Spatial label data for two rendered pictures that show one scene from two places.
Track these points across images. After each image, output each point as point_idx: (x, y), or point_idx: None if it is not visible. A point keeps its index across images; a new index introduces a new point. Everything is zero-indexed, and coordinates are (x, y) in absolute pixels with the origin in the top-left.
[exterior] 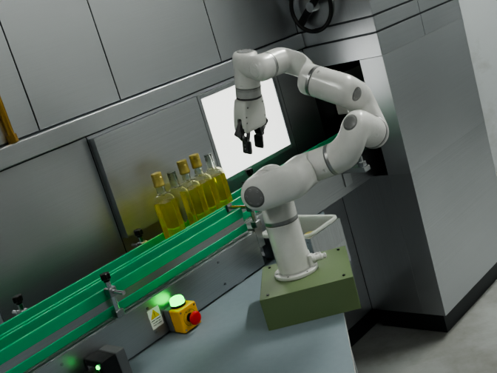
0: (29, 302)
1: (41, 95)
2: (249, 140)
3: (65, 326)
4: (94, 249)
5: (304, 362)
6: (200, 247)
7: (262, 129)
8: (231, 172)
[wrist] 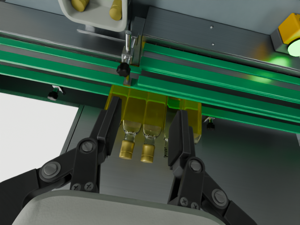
0: (280, 138)
1: None
2: (188, 163)
3: None
4: (225, 137)
5: None
6: (221, 70)
7: (78, 162)
8: (67, 109)
